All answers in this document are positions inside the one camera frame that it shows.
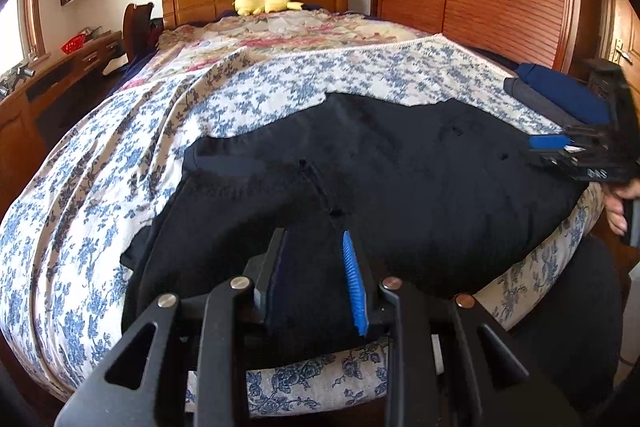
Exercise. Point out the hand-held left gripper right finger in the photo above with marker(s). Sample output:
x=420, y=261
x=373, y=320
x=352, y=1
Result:
x=356, y=292

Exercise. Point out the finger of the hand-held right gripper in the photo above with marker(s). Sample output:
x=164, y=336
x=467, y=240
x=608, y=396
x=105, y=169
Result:
x=562, y=159
x=550, y=143

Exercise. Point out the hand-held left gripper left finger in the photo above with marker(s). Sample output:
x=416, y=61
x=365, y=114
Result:
x=270, y=282

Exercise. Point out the black coat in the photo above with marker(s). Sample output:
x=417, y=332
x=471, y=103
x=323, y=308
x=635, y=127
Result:
x=425, y=187

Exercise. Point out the person's right hand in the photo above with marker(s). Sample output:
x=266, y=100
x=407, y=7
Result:
x=617, y=214

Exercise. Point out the dark grey folded garment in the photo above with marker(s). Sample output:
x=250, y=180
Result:
x=535, y=99

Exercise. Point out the blue folded garment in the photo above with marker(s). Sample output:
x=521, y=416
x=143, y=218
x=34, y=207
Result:
x=570, y=94

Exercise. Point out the person's dark pants leg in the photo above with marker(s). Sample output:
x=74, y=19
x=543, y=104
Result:
x=565, y=307

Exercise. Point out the blue floral bedsheet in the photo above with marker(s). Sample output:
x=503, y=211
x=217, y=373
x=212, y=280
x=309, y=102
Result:
x=100, y=207

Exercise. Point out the pink floral quilt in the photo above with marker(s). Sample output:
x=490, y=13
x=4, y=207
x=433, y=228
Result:
x=225, y=42

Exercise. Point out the navy bed sheet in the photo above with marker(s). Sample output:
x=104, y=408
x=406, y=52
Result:
x=137, y=67

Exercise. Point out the wooden desk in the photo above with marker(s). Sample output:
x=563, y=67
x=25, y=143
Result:
x=30, y=117

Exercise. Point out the dark wooden chair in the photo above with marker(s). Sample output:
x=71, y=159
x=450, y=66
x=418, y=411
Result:
x=137, y=22

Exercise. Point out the red basket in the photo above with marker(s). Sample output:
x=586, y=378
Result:
x=74, y=44

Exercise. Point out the bright window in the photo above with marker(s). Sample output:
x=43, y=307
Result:
x=15, y=32

